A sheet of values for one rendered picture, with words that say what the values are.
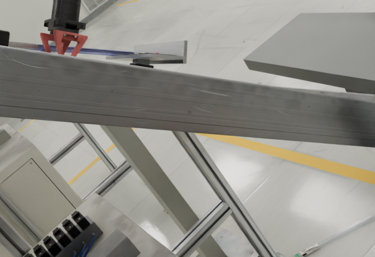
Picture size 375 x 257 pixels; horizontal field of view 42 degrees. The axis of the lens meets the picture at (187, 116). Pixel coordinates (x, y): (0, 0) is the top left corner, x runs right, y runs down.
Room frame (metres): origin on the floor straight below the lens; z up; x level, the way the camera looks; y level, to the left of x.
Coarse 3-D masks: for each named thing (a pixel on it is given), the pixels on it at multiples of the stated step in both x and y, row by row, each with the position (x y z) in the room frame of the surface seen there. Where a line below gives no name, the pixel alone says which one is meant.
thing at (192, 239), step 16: (224, 208) 1.20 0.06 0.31; (64, 224) 0.92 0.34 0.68; (80, 224) 0.91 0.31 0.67; (208, 224) 1.18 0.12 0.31; (48, 240) 0.91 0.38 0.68; (64, 240) 0.89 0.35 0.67; (80, 240) 0.90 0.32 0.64; (112, 240) 0.79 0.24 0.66; (128, 240) 0.77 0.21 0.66; (192, 240) 1.16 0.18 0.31; (32, 256) 0.89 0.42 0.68; (48, 256) 0.88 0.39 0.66; (64, 256) 0.88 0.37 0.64; (80, 256) 0.83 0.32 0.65; (96, 256) 0.77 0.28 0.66; (112, 256) 0.75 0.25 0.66; (128, 256) 0.76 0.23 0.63
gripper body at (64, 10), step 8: (56, 0) 1.07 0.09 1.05; (64, 0) 1.06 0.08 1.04; (72, 0) 1.07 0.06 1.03; (80, 0) 1.08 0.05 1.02; (56, 8) 1.07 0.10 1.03; (64, 8) 1.06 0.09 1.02; (72, 8) 1.06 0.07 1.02; (56, 16) 1.06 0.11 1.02; (64, 16) 1.06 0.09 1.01; (72, 16) 1.06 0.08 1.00; (48, 24) 1.10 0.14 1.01; (56, 24) 1.03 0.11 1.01; (72, 24) 1.05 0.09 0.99; (80, 24) 1.04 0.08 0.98
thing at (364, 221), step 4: (368, 216) 1.18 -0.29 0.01; (372, 216) 1.17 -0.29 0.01; (360, 220) 1.18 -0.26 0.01; (364, 220) 1.17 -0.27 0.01; (368, 220) 1.17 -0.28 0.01; (356, 224) 1.18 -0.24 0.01; (360, 224) 1.17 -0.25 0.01; (364, 224) 1.17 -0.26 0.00; (348, 228) 1.18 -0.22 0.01; (352, 228) 1.17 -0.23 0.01; (356, 228) 1.17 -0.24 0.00; (336, 232) 1.19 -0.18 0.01; (340, 232) 1.18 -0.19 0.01; (344, 232) 1.18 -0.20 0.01; (348, 232) 1.18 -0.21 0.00; (332, 236) 1.19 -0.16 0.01; (336, 236) 1.18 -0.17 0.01; (340, 236) 1.18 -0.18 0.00; (324, 240) 1.20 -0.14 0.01; (328, 240) 1.19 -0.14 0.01; (332, 240) 1.18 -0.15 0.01; (320, 244) 1.19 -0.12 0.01; (324, 244) 1.19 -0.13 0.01; (296, 256) 1.20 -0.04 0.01; (300, 256) 1.20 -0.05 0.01
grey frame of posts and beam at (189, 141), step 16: (192, 144) 1.21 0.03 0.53; (192, 160) 1.24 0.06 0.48; (208, 160) 1.22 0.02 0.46; (208, 176) 1.21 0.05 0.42; (224, 192) 1.21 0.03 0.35; (240, 208) 1.22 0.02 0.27; (0, 224) 1.05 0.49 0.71; (240, 224) 1.22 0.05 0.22; (256, 224) 1.22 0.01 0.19; (0, 240) 1.04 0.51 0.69; (16, 240) 1.05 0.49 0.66; (256, 240) 1.21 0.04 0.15; (16, 256) 1.04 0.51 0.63; (272, 256) 1.22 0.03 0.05
